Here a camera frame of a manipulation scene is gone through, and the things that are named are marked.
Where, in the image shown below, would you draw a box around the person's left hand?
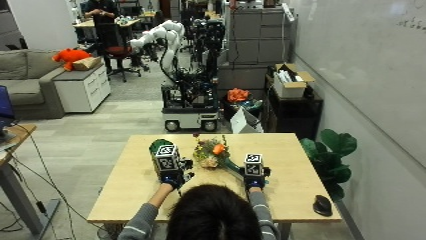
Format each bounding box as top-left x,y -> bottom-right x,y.
159,159 -> 196,190

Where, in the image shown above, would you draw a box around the person's right hand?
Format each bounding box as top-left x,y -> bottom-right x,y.
239,165 -> 273,190

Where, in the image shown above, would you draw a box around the flower bouquet with orange bloom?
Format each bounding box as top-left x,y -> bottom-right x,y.
191,132 -> 245,174

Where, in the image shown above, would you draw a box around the green vase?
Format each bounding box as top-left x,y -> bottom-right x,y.
148,138 -> 176,175

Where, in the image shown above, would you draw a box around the white marker cube left glove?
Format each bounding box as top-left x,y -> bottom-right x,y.
152,143 -> 183,173

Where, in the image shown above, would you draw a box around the white marker cube glove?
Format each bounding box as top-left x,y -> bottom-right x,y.
243,152 -> 267,177
152,143 -> 183,173

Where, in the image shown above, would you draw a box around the white marker cube right glove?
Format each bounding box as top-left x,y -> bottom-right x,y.
243,152 -> 267,177

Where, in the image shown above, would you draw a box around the light wooden table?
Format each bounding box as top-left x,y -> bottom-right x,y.
87,132 -> 344,225

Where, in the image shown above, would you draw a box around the white paper bag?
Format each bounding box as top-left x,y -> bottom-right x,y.
229,106 -> 265,135

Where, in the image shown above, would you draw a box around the orange flower bunch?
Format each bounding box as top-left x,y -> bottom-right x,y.
227,87 -> 252,104

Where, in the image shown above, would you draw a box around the black shelf unit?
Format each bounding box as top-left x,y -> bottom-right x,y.
264,74 -> 325,141

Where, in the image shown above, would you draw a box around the green leafy potted plant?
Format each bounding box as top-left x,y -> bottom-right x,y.
300,128 -> 360,202

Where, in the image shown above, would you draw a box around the black computer mouse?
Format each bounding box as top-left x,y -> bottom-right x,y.
312,194 -> 335,218

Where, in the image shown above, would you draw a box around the white drawer cabinet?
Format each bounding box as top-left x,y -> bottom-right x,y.
52,63 -> 114,114

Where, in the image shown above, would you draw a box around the open cardboard box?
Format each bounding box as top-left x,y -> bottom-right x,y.
271,62 -> 317,100

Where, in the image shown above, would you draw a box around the black robot equipment rack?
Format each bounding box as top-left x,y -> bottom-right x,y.
191,18 -> 228,83

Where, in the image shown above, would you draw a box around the brown paper bag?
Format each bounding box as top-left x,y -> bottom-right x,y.
72,56 -> 104,72

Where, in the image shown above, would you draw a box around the black office chair red seat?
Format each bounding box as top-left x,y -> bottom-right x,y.
94,21 -> 144,83

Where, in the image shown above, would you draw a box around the wooden side desk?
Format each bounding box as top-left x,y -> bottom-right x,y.
0,123 -> 62,236

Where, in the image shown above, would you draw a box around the grey metal cabinets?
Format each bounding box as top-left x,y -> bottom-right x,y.
225,7 -> 296,66

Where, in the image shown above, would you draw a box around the orange plush toy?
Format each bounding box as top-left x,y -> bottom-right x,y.
51,48 -> 94,72

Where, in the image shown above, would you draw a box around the grey sofa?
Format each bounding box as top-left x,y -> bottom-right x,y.
0,48 -> 68,120

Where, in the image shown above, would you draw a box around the blue laptop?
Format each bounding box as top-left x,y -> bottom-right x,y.
0,85 -> 18,129

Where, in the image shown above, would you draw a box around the wooden background desk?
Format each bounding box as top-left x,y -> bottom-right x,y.
72,17 -> 143,30

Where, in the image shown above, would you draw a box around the black floor cable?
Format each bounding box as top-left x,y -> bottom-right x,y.
0,123 -> 106,234

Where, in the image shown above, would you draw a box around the white wall board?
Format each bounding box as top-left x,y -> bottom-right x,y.
291,0 -> 426,168

